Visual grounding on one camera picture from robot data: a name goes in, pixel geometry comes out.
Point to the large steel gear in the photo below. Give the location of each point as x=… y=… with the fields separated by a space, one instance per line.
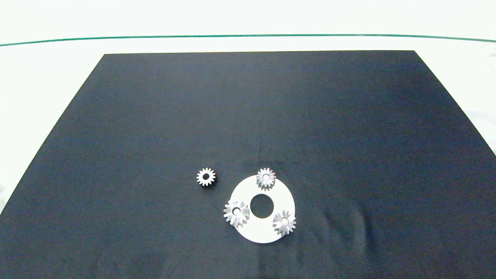
x=243 y=214

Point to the small steel gear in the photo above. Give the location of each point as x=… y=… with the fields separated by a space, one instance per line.
x=211 y=177
x=290 y=225
x=271 y=180

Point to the round white plate with pins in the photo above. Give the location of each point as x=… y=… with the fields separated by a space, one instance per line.
x=263 y=231

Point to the dark mat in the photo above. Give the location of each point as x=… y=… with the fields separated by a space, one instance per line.
x=348 y=135

